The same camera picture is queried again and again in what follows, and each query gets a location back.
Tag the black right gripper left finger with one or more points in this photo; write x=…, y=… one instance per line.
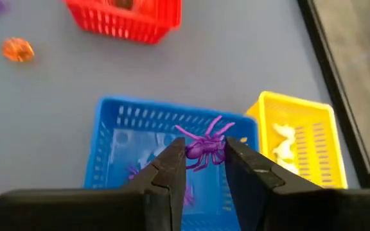
x=75, y=211

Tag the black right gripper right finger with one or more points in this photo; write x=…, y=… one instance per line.
x=268, y=205

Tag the white plastic ghost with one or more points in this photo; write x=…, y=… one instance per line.
x=284, y=150

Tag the blue plastic basket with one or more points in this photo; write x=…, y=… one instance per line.
x=140, y=141

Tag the orange translucent pumpkin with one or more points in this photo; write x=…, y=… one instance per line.
x=18, y=49

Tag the yellow plastic basket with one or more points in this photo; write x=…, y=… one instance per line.
x=320, y=144

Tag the red plastic basket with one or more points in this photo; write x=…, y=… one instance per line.
x=114, y=25

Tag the black table frame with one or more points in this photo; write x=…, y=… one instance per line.
x=332, y=80

